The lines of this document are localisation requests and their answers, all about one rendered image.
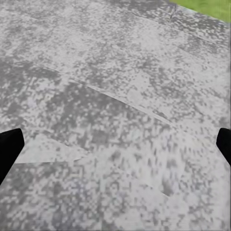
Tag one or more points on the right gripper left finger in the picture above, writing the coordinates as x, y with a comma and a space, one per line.
11, 144

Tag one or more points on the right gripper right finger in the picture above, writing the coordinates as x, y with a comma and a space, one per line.
224, 143

